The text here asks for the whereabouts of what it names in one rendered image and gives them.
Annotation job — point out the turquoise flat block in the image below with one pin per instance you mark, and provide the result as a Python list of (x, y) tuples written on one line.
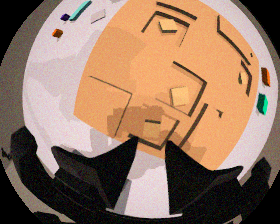
[(80, 10)]

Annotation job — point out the small tan block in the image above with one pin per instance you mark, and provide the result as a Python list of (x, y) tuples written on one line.
[(168, 26), (242, 78), (152, 128), (180, 96)]

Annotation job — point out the green block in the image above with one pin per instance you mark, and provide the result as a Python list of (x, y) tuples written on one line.
[(262, 103)]

